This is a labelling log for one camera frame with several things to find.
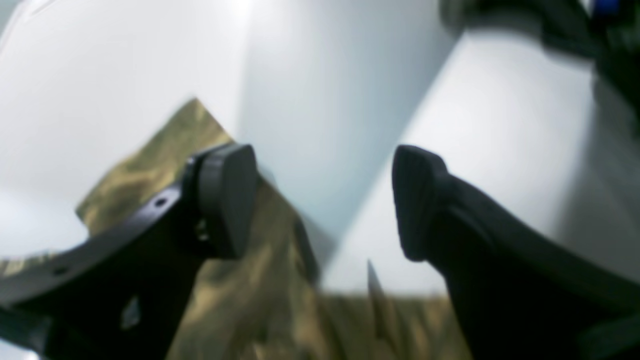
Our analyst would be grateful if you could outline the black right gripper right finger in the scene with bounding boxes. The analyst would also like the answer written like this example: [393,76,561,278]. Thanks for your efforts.
[391,145,640,360]

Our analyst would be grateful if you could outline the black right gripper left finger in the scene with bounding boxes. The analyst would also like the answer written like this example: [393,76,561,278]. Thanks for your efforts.
[0,143,259,360]

